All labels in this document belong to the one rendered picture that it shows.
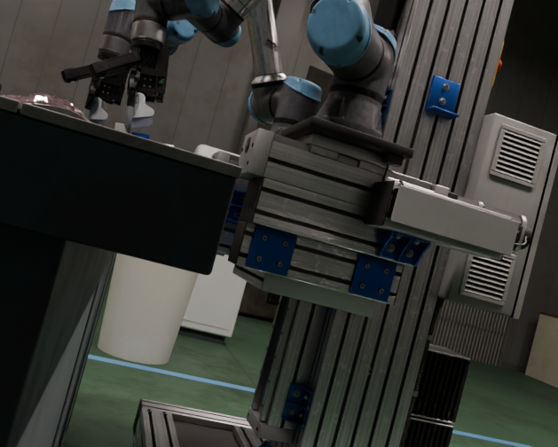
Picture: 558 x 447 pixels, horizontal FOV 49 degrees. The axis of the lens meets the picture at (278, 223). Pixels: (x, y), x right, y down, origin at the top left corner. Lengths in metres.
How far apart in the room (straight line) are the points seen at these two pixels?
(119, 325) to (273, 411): 1.98
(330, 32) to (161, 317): 2.42
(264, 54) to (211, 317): 2.86
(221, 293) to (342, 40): 3.43
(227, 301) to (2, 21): 4.56
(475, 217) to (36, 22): 6.88
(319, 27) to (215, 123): 6.41
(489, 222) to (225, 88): 6.56
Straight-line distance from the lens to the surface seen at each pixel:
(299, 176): 1.21
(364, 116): 1.27
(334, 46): 1.18
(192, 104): 7.57
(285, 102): 1.78
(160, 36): 1.45
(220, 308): 4.47
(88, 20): 7.72
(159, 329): 3.39
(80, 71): 1.70
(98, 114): 1.66
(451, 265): 1.55
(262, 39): 1.90
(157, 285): 3.32
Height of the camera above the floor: 0.78
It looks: 2 degrees up
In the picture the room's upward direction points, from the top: 15 degrees clockwise
